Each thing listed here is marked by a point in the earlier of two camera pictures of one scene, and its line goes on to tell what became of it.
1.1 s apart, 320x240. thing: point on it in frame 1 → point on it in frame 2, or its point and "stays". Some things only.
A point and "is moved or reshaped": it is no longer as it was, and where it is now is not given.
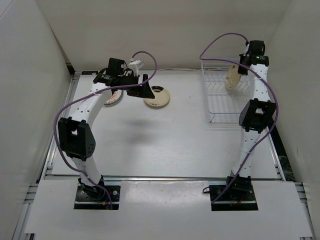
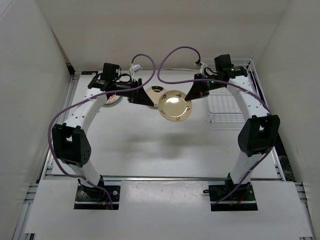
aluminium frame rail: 166,177 stays
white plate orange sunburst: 115,97 stays
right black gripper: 242,71 → 198,90
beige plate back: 233,77 is moved or reshaped
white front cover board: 161,208 stays
